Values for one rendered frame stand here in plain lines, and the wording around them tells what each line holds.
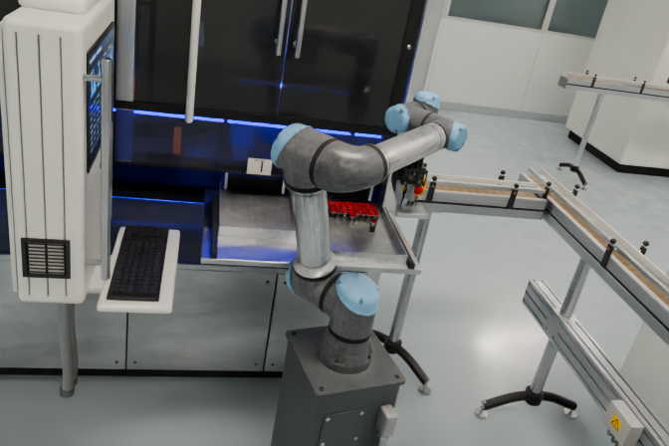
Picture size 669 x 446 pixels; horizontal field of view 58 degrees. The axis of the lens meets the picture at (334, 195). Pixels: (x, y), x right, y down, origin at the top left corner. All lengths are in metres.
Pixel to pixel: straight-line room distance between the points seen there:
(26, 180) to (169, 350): 1.17
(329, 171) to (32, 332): 1.60
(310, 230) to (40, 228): 0.68
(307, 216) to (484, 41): 5.98
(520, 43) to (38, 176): 6.43
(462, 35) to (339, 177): 5.96
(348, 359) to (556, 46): 6.41
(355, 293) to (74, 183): 0.74
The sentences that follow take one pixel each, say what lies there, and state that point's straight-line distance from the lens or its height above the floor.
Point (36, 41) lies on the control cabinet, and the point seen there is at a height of 1.50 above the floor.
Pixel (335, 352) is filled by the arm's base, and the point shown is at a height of 0.84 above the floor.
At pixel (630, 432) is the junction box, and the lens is 2.31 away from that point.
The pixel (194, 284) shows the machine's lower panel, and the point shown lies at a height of 0.51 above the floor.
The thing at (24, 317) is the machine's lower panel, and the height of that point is 0.33.
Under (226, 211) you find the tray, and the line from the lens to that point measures 2.13.
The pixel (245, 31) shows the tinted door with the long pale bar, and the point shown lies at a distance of 2.03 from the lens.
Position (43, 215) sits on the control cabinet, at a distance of 1.68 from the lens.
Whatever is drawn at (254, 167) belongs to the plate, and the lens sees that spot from 2.16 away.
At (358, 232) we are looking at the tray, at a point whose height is 0.88.
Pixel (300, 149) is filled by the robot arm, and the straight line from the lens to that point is 1.35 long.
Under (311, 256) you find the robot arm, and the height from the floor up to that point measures 1.07.
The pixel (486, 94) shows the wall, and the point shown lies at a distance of 7.50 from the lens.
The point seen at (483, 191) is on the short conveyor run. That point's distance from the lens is 2.60.
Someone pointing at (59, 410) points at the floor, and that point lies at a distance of 2.67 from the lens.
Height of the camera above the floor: 1.86
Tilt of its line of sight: 25 degrees down
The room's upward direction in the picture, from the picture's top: 10 degrees clockwise
